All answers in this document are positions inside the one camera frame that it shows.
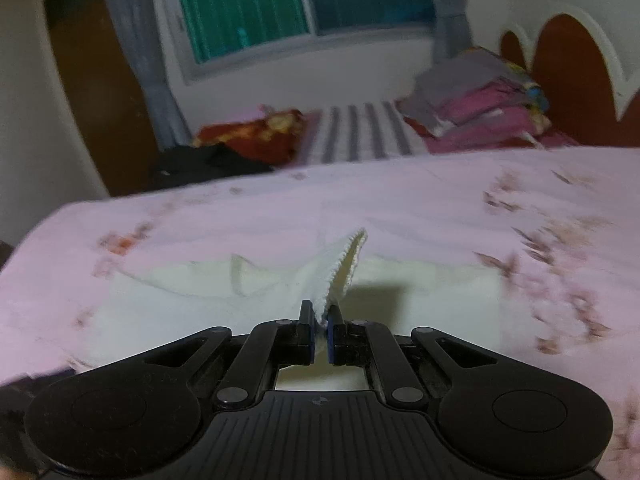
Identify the red white scalloped headboard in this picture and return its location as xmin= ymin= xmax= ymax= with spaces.
xmin=498 ymin=4 xmax=640 ymax=149

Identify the right grey curtain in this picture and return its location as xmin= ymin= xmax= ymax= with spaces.
xmin=432 ymin=0 xmax=473 ymax=64

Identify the grey curtain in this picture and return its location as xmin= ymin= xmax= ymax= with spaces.
xmin=105 ymin=0 xmax=192 ymax=151
xmin=432 ymin=0 xmax=473 ymax=64

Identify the stack of folded clothes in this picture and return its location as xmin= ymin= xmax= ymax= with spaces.
xmin=396 ymin=48 xmax=576 ymax=154

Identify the left grey curtain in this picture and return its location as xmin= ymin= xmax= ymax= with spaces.
xmin=105 ymin=0 xmax=192 ymax=151

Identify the black garment on bed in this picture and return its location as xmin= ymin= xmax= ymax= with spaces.
xmin=149 ymin=144 xmax=273 ymax=191

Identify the white knit sweater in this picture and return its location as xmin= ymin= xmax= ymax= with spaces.
xmin=73 ymin=231 xmax=502 ymax=370

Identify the brown wooden door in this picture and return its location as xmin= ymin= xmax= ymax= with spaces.
xmin=44 ymin=0 xmax=160 ymax=196

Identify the pink floral bed sheet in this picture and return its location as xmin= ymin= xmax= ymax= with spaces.
xmin=1 ymin=148 xmax=639 ymax=479

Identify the grey striped pillow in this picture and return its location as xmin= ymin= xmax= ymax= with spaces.
xmin=292 ymin=101 xmax=428 ymax=166

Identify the window with green screen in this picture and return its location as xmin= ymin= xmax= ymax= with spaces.
xmin=162 ymin=0 xmax=435 ymax=84

